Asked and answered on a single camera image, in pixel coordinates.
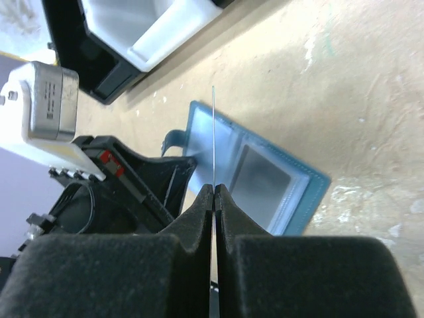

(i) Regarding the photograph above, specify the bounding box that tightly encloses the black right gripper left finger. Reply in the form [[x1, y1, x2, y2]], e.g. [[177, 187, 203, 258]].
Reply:
[[1, 185, 213, 317]]

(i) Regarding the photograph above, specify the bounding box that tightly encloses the blue leather card holder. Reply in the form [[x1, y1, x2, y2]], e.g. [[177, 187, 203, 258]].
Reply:
[[162, 101, 331, 235]]

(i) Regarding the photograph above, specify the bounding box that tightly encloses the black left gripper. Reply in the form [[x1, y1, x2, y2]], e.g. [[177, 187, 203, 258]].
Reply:
[[18, 136, 197, 252]]

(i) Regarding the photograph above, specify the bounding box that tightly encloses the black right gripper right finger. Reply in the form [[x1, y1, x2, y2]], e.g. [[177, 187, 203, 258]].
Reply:
[[215, 185, 417, 317]]

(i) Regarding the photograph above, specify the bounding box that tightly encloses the yellow-framed whiteboard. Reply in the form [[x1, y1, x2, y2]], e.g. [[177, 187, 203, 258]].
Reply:
[[1, 0, 58, 65]]

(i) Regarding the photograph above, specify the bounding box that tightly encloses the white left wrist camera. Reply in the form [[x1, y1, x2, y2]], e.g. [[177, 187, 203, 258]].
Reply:
[[1, 61, 106, 181]]

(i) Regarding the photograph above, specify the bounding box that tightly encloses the black and white tray organizer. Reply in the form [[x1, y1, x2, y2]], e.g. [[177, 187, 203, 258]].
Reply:
[[42, 0, 230, 105]]

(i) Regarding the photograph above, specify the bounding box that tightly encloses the thin card edge-on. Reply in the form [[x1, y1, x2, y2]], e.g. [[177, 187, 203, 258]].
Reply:
[[210, 85, 219, 317]]

